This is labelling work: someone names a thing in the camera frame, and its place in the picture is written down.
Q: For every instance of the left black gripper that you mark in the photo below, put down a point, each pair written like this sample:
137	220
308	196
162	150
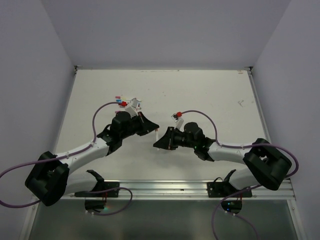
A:
148	126

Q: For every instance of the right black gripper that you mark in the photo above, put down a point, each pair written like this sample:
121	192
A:
165	141

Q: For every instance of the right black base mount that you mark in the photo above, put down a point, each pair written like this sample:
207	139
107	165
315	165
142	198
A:
221	188

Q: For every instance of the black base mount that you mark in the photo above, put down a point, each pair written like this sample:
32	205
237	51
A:
221	188
102	189

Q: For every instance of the aluminium mounting rail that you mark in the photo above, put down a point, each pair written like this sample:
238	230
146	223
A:
194	190

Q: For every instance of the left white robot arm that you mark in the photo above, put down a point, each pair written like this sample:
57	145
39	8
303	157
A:
48	180

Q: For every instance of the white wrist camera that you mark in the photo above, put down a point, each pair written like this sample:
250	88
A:
178	120
133	107

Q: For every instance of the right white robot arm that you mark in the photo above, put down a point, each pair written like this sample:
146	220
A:
265	165

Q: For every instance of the red capped white pen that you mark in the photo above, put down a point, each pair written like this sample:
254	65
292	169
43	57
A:
123	104

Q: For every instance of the pink capped white pen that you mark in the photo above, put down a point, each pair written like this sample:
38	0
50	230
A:
123	97

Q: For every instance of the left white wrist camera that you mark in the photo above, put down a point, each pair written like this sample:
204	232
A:
133	107

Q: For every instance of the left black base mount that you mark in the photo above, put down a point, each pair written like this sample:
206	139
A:
102	189

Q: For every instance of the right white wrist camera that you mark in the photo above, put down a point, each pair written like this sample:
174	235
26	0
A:
178	120

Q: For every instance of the orange white pen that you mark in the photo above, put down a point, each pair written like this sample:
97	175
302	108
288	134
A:
157	135

